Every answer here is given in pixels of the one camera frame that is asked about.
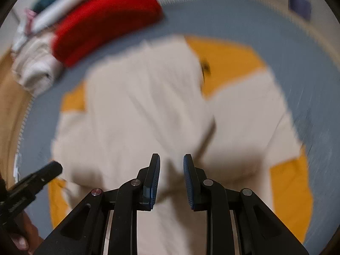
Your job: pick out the red folded blanket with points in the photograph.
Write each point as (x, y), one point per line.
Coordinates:
(96, 22)

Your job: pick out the beige and yellow hooded jacket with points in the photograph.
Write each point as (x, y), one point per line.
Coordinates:
(216, 100)

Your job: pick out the person's left hand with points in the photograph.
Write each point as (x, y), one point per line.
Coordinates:
(24, 234)

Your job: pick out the wooden bed frame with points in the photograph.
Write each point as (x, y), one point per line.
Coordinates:
(15, 100)

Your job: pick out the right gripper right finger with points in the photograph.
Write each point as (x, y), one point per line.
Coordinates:
(197, 191)

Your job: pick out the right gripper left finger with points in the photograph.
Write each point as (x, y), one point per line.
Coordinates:
(149, 177)

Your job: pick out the white folded quilt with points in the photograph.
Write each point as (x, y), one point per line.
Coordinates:
(34, 67)

